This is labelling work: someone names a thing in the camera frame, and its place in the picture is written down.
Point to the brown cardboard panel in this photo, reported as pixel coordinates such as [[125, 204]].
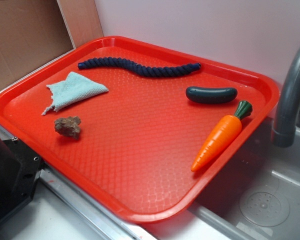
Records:
[[35, 32]]

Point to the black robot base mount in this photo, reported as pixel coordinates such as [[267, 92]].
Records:
[[20, 168]]

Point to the red plastic tray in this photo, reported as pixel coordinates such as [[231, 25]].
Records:
[[137, 141]]

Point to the brown rock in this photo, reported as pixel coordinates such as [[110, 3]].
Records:
[[68, 126]]

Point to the dark green plastic pickle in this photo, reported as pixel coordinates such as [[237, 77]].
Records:
[[203, 95]]

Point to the orange plastic carrot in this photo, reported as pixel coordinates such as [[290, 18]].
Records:
[[222, 135]]

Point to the grey plastic faucet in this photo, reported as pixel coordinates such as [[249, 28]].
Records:
[[287, 116]]

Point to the grey toy sink basin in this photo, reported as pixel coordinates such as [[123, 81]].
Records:
[[256, 196]]

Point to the light blue cloth scrap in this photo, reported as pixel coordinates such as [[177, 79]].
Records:
[[73, 89]]

